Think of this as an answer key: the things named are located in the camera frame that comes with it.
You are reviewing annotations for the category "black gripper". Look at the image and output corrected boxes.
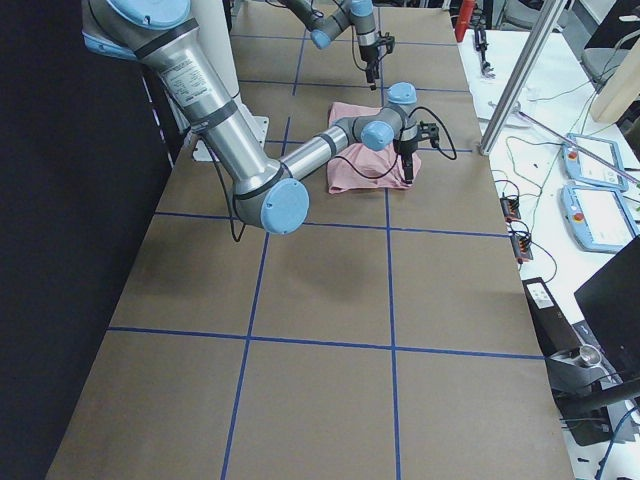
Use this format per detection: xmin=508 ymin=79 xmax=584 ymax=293
xmin=393 ymin=121 xmax=440 ymax=185
xmin=356 ymin=31 xmax=395 ymax=90

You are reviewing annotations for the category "pink Snoopy t-shirt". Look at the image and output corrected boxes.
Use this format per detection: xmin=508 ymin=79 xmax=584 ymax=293
xmin=326 ymin=101 xmax=422 ymax=195

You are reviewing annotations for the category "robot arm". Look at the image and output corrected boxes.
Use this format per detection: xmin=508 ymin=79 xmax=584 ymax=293
xmin=280 ymin=0 xmax=395 ymax=91
xmin=81 ymin=0 xmax=439 ymax=235

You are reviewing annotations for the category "orange black connector board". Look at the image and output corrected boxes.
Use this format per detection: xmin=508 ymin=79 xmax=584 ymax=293
xmin=499 ymin=196 xmax=521 ymax=223

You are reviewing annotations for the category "black tripod pole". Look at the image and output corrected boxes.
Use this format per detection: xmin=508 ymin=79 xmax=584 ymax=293
xmin=474 ymin=25 xmax=495 ymax=79

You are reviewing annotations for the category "red cylinder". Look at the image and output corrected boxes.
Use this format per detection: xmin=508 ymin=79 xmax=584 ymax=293
xmin=454 ymin=0 xmax=476 ymax=43

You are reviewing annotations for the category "white mounting column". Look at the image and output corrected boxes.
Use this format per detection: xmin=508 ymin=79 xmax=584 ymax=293
xmin=190 ymin=0 xmax=269 ymax=147

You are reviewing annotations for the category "blue teach pendant far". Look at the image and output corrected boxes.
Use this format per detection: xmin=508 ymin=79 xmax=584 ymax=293
xmin=560 ymin=132 xmax=631 ymax=192

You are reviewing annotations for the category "blue teach pendant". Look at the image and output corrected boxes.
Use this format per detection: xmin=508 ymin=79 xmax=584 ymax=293
xmin=560 ymin=132 xmax=631 ymax=192
xmin=560 ymin=184 xmax=639 ymax=254

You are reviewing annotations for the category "metal grabber pole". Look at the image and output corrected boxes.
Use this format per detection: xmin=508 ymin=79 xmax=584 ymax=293
xmin=488 ymin=99 xmax=640 ymax=186

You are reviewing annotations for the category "blue teach pendant near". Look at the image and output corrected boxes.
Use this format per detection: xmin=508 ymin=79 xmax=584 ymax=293
xmin=560 ymin=184 xmax=639 ymax=254

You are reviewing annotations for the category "black box with label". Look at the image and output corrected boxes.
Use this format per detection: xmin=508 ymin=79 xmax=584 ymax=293
xmin=522 ymin=277 xmax=585 ymax=357

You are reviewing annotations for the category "black monitor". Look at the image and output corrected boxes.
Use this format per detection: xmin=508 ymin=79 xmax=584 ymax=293
xmin=574 ymin=238 xmax=639 ymax=380

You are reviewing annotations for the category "aluminium frame post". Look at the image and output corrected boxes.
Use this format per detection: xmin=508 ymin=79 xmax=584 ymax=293
xmin=479 ymin=0 xmax=565 ymax=155

